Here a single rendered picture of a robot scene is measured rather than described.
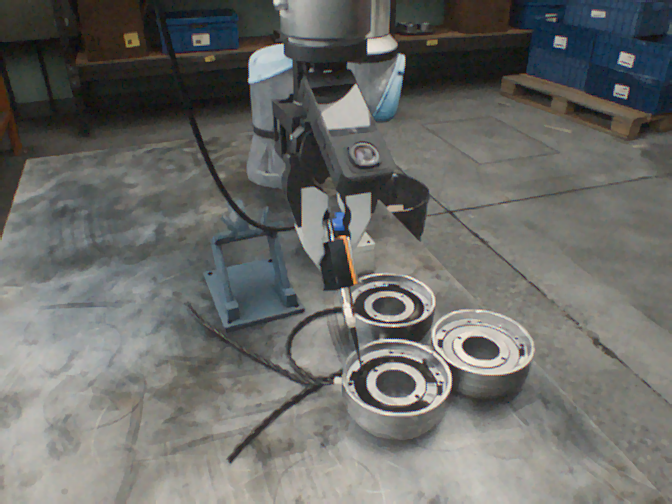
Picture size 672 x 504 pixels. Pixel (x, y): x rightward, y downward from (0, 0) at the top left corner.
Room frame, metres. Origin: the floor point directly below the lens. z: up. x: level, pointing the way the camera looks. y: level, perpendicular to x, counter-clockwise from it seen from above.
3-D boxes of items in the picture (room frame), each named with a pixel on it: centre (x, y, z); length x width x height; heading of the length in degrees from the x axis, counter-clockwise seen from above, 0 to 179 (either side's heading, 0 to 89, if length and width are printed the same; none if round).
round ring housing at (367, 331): (0.52, -0.06, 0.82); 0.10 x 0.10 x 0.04
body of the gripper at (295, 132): (0.50, 0.01, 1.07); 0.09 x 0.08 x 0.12; 23
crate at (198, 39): (4.00, 0.94, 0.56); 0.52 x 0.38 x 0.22; 107
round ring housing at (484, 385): (0.45, -0.15, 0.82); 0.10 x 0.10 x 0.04
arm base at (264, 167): (0.99, 0.09, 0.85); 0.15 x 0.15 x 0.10
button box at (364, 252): (0.67, -0.01, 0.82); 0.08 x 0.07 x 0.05; 20
